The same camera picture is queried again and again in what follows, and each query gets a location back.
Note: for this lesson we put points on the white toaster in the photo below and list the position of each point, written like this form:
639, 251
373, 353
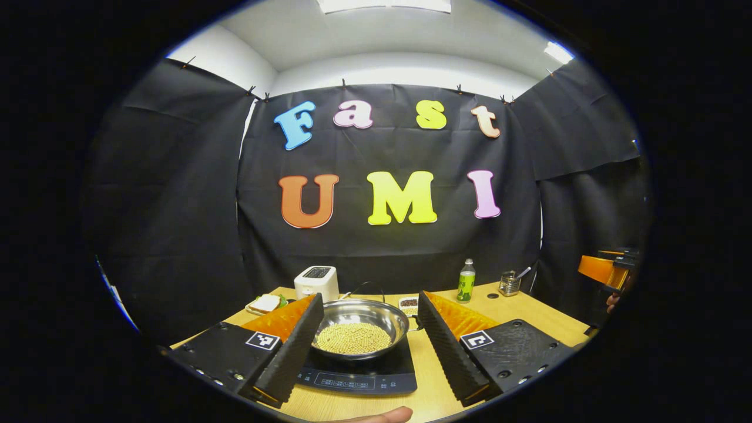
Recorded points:
316, 283

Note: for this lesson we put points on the white divided bean dish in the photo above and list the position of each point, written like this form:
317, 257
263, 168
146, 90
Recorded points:
408, 304

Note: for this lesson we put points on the small ceiling light panel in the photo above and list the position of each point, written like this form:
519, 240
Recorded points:
558, 52

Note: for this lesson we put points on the metal spoon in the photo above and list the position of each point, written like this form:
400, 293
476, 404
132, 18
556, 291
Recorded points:
524, 272

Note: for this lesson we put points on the sandwich on small plate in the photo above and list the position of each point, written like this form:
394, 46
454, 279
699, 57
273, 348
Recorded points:
265, 304

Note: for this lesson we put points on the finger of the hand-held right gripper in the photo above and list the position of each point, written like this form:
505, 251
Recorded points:
599, 269

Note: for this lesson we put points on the green label plastic bottle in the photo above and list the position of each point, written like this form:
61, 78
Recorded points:
466, 285

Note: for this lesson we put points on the black induction cooktop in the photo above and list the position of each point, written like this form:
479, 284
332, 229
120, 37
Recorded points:
364, 379

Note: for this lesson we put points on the long ceiling light panel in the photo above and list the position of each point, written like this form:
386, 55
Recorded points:
385, 5

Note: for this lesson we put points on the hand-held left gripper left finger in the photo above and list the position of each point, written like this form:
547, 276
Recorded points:
291, 352

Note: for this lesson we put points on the black backdrop cloth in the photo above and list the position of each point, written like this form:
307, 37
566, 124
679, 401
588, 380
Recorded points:
382, 252

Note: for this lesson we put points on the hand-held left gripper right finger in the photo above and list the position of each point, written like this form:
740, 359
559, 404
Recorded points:
449, 358

